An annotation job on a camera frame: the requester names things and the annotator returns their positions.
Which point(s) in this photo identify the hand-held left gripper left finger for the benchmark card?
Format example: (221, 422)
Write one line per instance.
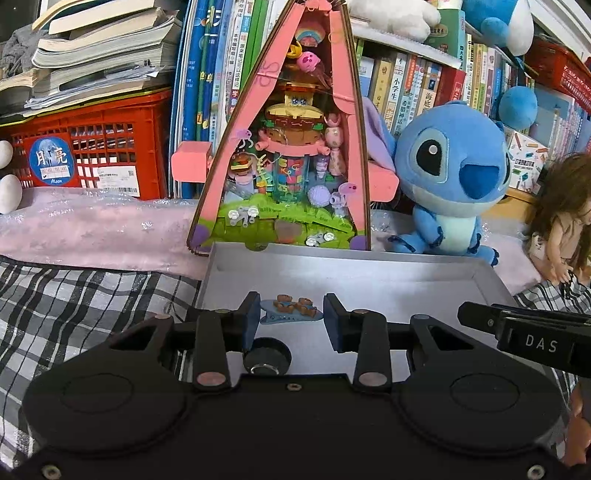
(250, 323)

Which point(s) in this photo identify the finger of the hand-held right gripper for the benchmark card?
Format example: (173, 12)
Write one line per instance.
(549, 314)
(480, 314)

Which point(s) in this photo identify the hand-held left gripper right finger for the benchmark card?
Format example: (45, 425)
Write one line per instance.
(341, 323)

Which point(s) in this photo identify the small black lid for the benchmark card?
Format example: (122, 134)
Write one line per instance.
(268, 353)

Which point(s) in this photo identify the blue hair clip with bears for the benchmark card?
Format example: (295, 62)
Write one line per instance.
(291, 308)

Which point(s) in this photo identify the white shallow tray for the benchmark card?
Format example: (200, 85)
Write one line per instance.
(369, 277)

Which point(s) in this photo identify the person's right hand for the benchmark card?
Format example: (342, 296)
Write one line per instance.
(581, 424)

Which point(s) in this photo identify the long-haired baby doll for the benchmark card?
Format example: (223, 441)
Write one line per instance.
(568, 217)

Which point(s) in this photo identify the wooden drawer box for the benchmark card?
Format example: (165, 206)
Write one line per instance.
(512, 206)

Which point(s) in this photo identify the white printed carton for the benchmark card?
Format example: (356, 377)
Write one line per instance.
(526, 161)

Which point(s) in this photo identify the blue alien plush toy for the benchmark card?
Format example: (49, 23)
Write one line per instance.
(452, 152)

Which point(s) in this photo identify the black white plaid cloth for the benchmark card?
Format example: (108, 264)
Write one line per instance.
(69, 300)

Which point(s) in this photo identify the pink bubble wrap sheet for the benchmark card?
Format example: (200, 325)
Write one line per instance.
(92, 226)

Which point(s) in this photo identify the pink triangular diorama house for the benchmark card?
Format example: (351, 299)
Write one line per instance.
(286, 138)

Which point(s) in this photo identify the row of colourful books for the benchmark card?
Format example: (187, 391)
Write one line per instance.
(406, 83)
(563, 124)
(485, 69)

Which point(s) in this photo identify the red plastic crate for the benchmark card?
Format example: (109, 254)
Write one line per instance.
(115, 138)

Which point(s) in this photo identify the red plastic basket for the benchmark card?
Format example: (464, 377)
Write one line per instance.
(563, 69)

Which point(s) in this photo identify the row of thin picture books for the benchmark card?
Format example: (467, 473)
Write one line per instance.
(203, 69)

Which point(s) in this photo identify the blue robot cat plush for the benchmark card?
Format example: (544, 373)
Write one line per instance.
(9, 194)

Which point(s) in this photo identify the blue white plush toy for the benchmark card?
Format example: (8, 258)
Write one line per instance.
(498, 18)

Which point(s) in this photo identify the white pink plush toy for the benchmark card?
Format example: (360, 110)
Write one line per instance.
(392, 16)

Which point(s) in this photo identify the stack of worn books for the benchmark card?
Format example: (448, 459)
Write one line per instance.
(92, 50)

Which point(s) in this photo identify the grey cloth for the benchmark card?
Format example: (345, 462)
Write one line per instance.
(18, 46)

